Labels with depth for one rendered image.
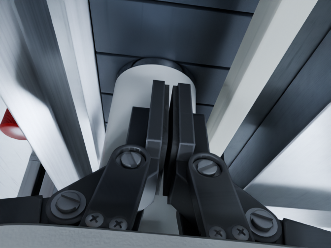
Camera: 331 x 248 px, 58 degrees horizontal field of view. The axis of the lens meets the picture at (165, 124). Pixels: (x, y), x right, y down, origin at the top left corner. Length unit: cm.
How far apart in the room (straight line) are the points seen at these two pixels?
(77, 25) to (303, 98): 17
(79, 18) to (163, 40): 4
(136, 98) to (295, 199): 29
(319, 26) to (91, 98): 17
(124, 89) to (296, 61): 15
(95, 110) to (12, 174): 35
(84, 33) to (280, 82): 17
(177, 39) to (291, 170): 20
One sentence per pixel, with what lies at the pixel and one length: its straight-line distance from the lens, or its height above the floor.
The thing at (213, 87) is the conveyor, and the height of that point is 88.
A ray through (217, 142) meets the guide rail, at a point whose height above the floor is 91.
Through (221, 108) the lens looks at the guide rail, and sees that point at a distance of 16.
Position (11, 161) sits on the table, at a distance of 51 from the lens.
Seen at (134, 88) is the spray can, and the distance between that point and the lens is 16.
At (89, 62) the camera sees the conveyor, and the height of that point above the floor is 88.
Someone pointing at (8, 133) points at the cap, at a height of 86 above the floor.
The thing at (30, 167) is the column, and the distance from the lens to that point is 46.
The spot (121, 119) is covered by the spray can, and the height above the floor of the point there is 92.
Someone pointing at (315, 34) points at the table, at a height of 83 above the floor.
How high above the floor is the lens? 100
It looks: 32 degrees down
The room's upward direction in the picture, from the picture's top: 176 degrees counter-clockwise
